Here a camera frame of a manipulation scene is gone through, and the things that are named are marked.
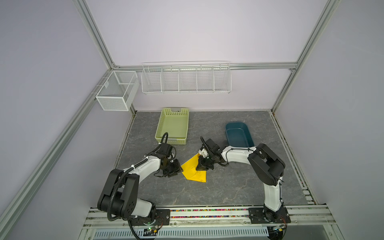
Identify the yellow paper napkin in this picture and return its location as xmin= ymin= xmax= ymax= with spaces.
xmin=181 ymin=154 xmax=207 ymax=183

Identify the white mesh wall basket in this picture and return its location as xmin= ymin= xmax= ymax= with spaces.
xmin=96 ymin=71 xmax=140 ymax=112

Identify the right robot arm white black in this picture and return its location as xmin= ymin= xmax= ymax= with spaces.
xmin=196 ymin=137 xmax=291 ymax=224

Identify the dark teal plastic bin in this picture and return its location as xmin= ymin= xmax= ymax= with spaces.
xmin=226 ymin=122 xmax=255 ymax=148

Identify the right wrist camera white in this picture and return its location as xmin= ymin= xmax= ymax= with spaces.
xmin=199 ymin=148 xmax=210 ymax=158

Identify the green perforated plastic basket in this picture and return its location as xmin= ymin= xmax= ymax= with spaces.
xmin=155 ymin=108 xmax=190 ymax=145

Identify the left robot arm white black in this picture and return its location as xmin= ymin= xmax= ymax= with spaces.
xmin=97 ymin=133 xmax=183 ymax=224

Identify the white wire shelf rack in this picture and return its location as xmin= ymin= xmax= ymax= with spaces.
xmin=142 ymin=61 xmax=232 ymax=94

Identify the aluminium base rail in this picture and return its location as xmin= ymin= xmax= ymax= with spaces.
xmin=78 ymin=205 xmax=345 ymax=240

